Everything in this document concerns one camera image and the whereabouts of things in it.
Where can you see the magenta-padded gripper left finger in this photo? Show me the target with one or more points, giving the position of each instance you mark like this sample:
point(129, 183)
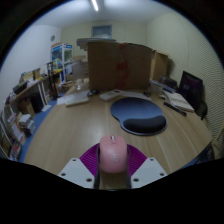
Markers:
point(75, 171)

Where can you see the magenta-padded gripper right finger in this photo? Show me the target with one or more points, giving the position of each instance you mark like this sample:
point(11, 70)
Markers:
point(150, 171)

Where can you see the pink computer mouse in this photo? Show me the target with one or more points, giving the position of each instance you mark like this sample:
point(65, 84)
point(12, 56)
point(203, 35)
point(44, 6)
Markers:
point(113, 155)

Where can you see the blue mouse pad with wrist rest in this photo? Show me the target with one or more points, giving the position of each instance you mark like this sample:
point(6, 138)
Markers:
point(136, 111)

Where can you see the black marker pen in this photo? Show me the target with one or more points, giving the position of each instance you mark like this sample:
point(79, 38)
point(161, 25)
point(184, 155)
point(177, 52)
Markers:
point(175, 109)

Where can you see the small white flat device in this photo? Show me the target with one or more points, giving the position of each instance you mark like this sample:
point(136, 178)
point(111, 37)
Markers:
point(77, 101)

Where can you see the white open book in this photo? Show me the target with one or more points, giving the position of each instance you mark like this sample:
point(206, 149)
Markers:
point(180, 100)

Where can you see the small black clip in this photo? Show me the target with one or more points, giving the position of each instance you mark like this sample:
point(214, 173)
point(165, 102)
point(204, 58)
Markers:
point(147, 93)

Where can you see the cluttered shelf unit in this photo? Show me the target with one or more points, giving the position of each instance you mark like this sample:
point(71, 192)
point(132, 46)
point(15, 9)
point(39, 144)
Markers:
point(23, 110)

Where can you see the black chair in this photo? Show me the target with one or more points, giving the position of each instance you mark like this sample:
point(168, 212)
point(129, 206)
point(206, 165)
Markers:
point(202, 110)

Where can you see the clear plastic container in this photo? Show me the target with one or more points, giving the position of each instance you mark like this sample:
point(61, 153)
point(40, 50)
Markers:
point(156, 87)

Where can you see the black bag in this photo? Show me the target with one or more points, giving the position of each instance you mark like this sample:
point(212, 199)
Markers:
point(168, 82)

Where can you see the black monitor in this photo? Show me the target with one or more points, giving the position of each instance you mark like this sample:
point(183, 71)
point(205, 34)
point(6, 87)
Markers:
point(190, 87)

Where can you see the small open cardboard box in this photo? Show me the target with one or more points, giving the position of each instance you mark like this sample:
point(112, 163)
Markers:
point(159, 65)

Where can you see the large brown cardboard box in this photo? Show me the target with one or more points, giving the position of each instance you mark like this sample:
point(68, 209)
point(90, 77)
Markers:
point(110, 66)

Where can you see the blue and white cabinet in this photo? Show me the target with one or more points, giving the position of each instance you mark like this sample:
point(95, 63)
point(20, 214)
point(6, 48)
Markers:
point(61, 55)

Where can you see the ceiling tube light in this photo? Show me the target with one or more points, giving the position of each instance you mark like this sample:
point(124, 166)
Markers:
point(95, 5)

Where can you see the round wall clock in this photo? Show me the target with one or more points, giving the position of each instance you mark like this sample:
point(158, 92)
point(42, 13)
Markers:
point(53, 38)

